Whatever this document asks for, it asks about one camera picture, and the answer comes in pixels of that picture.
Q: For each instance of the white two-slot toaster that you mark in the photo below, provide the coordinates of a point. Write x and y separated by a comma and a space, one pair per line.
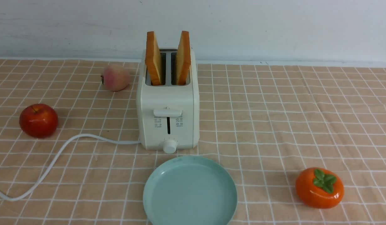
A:
168, 115

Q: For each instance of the pink peach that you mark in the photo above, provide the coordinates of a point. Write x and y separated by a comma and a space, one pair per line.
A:
115, 77

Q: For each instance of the orange checkered tablecloth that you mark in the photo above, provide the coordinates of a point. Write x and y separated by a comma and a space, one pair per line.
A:
264, 124

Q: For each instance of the light blue round plate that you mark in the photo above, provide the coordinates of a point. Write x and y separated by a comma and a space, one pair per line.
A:
190, 190

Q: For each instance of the red apple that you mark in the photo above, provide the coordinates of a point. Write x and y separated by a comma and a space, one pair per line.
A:
38, 120

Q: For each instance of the orange persimmon with green leaves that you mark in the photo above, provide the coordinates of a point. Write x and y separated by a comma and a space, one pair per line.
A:
319, 188

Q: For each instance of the toast slice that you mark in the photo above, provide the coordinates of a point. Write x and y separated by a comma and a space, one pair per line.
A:
153, 59
183, 58

